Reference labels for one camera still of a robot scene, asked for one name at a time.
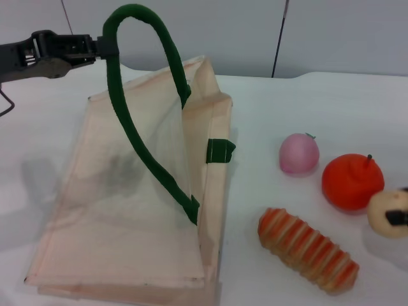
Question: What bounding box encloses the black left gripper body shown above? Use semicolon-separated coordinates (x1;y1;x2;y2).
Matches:
0;29;97;84

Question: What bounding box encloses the round egg yolk pastry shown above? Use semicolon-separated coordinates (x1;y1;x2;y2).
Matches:
366;188;408;238

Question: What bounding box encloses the white handbag with green handles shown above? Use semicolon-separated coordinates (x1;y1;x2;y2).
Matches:
24;3;237;306

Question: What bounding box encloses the orange-red toy apple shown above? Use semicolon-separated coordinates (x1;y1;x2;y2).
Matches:
321;153;386;212

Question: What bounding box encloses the striped long bread roll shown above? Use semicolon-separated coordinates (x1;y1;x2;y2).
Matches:
257;207;360;293

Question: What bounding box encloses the pink toy peach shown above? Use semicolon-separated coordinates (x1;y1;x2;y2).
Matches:
279;132;320;175

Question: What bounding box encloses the thin black wire loop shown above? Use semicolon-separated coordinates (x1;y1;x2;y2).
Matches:
0;88;15;117

